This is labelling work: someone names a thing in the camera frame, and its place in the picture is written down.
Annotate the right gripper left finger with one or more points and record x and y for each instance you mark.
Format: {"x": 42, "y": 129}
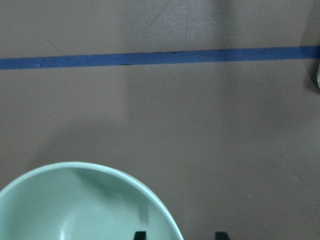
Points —
{"x": 140, "y": 235}

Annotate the steel metal scoop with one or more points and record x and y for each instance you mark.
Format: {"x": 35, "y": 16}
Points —
{"x": 317, "y": 77}

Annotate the mint green bowl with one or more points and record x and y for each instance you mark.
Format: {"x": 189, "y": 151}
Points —
{"x": 82, "y": 201}

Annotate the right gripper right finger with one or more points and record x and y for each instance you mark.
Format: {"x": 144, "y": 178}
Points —
{"x": 221, "y": 235}

